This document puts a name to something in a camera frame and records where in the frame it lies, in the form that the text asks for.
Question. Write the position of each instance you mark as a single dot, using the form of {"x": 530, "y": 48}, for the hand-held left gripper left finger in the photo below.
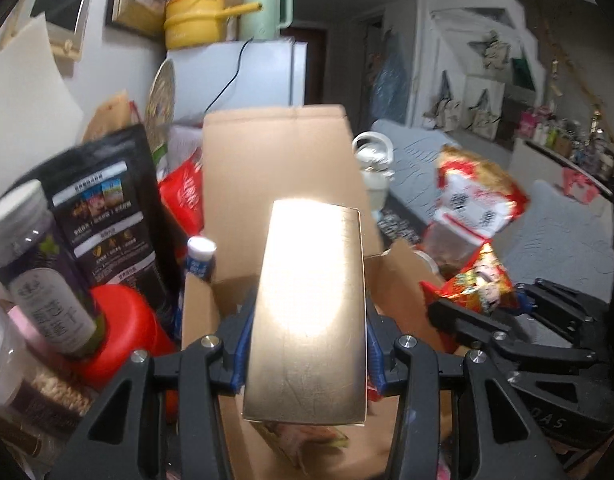
{"x": 237, "y": 375}

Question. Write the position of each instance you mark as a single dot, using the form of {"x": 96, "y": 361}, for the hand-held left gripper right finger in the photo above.
{"x": 374, "y": 355}

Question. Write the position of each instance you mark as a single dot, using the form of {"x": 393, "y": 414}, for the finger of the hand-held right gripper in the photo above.
{"x": 467, "y": 322}
{"x": 562, "y": 300}

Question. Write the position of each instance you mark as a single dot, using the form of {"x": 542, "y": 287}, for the small red candy packet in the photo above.
{"x": 479, "y": 280}

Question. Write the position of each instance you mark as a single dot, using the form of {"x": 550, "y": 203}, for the small golden carton box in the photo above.
{"x": 307, "y": 310}

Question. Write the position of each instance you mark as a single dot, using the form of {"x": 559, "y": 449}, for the large cardboard box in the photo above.
{"x": 277, "y": 160}

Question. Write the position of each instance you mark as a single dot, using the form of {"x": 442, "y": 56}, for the white quilted cushion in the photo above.
{"x": 562, "y": 240}

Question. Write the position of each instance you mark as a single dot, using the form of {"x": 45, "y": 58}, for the red plastic container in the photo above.
{"x": 127, "y": 330}

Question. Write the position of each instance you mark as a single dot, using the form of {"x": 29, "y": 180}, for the blue white tube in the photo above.
{"x": 199, "y": 260}

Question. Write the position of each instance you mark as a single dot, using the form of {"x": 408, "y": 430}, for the red white nut bag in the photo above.
{"x": 474, "y": 200}

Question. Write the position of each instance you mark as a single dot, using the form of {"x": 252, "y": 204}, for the shelf of small bottles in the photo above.
{"x": 562, "y": 135}

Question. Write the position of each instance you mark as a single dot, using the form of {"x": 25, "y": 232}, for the grey quilted cushion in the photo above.
{"x": 417, "y": 155}

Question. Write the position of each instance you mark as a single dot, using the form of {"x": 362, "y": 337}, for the white kettle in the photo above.
{"x": 374, "y": 170}

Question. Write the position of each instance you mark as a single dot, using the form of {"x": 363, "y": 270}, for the red plastic bag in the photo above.
{"x": 184, "y": 195}

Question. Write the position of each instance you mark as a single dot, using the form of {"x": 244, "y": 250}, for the hanging canvas tote bag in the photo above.
{"x": 482, "y": 110}
{"x": 444, "y": 105}

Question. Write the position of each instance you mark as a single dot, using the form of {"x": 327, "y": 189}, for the black stand-up pouch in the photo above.
{"x": 107, "y": 210}

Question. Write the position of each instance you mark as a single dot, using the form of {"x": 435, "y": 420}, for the clear jar white lid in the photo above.
{"x": 37, "y": 280}

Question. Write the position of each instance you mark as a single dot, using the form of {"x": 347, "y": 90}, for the blue plastic bag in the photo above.
{"x": 392, "y": 70}

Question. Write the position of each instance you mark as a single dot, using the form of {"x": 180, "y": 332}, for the round woven fan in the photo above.
{"x": 159, "y": 105}

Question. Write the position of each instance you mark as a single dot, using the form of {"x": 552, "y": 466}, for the brown paper bag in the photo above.
{"x": 112, "y": 115}

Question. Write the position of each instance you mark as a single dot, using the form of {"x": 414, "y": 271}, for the white fridge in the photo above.
{"x": 267, "y": 75}

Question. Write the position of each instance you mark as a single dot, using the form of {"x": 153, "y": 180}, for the brown door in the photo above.
{"x": 312, "y": 60}

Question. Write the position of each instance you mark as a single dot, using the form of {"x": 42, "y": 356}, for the white foam board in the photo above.
{"x": 27, "y": 95}

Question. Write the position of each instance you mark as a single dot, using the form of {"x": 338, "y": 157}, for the yellow pot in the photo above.
{"x": 194, "y": 20}

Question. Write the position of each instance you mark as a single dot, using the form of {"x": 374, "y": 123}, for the light wooden photo frame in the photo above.
{"x": 62, "y": 5}

